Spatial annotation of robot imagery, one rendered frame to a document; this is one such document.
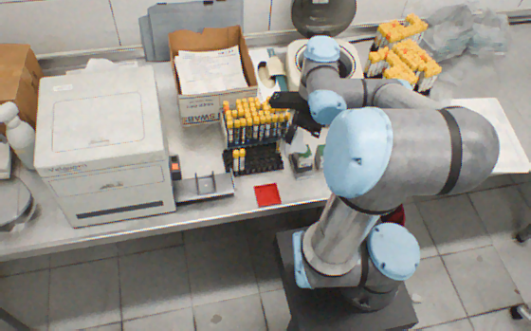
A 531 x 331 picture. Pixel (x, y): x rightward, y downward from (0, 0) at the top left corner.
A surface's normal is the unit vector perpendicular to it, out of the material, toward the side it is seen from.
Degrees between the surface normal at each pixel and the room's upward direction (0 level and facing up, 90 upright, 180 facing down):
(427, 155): 36
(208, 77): 1
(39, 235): 0
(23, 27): 90
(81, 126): 0
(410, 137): 16
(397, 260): 9
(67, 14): 90
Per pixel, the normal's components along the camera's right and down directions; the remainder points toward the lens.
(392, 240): 0.21, -0.51
